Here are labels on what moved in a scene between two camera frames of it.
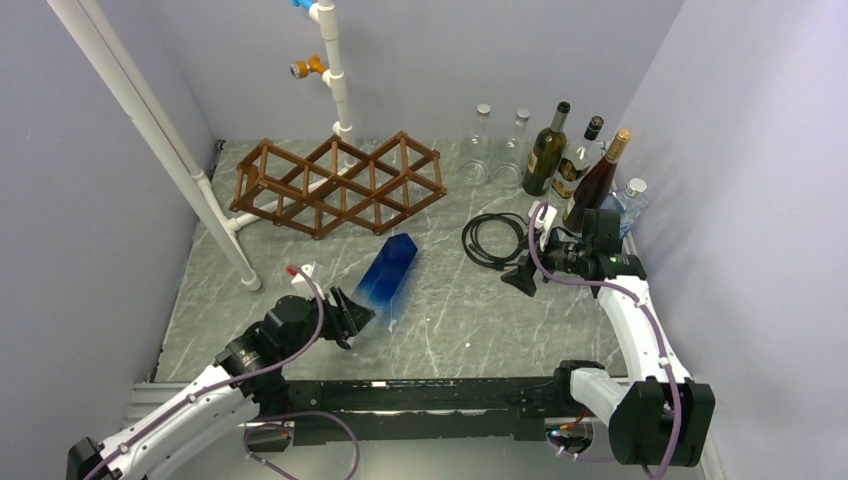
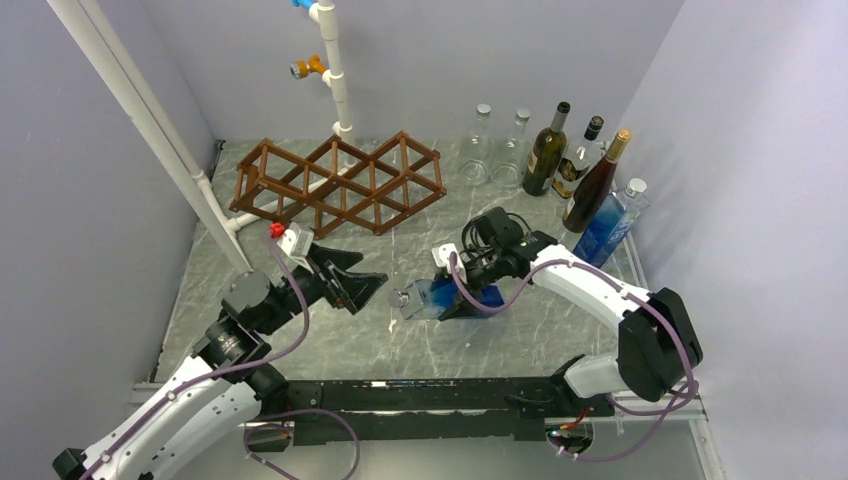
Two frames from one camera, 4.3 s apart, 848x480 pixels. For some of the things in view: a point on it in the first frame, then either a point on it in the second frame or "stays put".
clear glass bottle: x=477 y=161 stays put
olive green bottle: x=547 y=155 stays put
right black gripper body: x=566 y=259 to x=480 y=271
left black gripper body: x=337 y=324 to x=315 y=286
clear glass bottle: x=511 y=160 stays put
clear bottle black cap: x=574 y=164 stays put
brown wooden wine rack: x=338 y=183 stays put
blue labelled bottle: x=386 y=275 to x=426 y=299
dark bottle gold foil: x=594 y=189 stays put
